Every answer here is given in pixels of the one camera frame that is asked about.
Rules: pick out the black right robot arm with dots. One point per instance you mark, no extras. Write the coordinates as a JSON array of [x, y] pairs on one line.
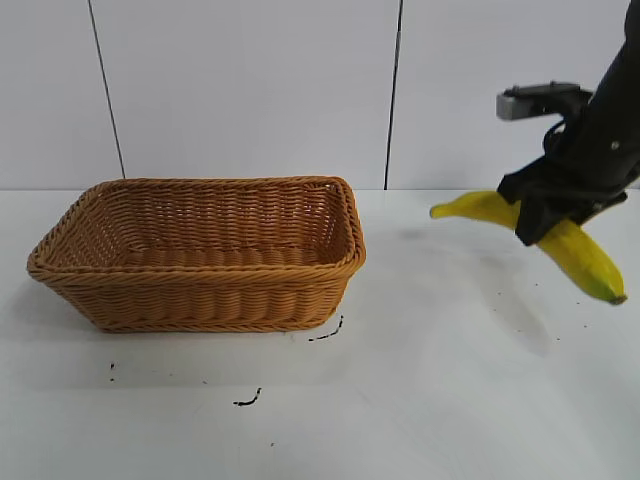
[[622, 50]]

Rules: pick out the brown wicker basket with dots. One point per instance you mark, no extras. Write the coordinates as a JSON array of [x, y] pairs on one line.
[[200, 300]]

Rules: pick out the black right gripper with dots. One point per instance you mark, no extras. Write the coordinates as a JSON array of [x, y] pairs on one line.
[[595, 160]]

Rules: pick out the yellow banana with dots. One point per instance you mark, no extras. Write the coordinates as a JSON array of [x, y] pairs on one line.
[[585, 255]]

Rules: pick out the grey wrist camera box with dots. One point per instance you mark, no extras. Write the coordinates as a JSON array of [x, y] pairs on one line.
[[525, 102]]

